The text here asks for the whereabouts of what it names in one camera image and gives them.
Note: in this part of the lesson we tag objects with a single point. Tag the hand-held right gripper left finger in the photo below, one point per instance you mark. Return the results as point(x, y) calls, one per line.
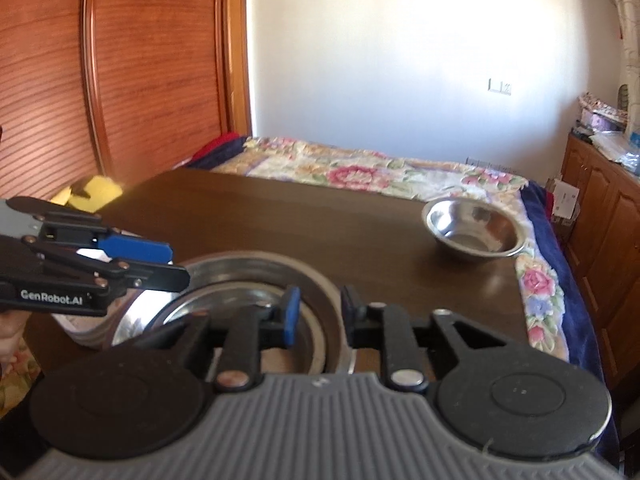
point(290, 315)

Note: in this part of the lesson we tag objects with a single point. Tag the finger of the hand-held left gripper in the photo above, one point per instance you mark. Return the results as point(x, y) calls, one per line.
point(135, 250)
point(160, 277)

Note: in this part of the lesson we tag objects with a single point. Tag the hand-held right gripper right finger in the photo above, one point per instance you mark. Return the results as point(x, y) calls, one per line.
point(347, 312)

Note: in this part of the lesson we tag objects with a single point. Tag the large steel bowl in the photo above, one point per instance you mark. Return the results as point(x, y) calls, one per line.
point(322, 282)

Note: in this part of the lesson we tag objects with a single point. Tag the small steel bowl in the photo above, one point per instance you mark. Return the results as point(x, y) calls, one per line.
point(472, 232)

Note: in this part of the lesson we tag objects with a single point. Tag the person's left hand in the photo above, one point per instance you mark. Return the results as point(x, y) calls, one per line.
point(10, 332)

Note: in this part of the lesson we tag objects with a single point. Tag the yellow plush toy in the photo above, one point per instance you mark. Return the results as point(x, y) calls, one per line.
point(95, 187)

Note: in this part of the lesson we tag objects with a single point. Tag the red cloth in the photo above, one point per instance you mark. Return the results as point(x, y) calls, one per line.
point(217, 142)

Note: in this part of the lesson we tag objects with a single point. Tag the floral bedspread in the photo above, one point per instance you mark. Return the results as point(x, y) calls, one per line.
point(360, 175)

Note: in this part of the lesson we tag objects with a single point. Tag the wooden slatted wardrobe door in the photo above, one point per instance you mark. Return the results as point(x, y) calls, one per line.
point(160, 60)
point(40, 85)

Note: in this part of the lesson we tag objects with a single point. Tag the white paper box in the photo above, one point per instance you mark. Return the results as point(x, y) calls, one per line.
point(566, 197)

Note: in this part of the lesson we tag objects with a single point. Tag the wooden cabinet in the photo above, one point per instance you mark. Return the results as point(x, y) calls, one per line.
point(610, 240)

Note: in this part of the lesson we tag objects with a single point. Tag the clear plastic bags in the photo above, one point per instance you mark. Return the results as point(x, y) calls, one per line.
point(617, 150)

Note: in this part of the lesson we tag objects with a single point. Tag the floral storage box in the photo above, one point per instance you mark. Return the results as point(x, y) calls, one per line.
point(602, 112)

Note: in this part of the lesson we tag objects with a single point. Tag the patterned curtain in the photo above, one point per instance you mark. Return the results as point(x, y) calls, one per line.
point(625, 20)

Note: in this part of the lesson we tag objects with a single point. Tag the low wall socket strip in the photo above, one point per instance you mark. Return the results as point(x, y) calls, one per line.
point(490, 162)

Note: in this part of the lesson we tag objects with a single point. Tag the wooden wardrobe frame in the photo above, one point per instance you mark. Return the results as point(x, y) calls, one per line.
point(237, 45)

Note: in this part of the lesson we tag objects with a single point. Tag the white wall socket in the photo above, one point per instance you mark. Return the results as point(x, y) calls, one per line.
point(499, 86)

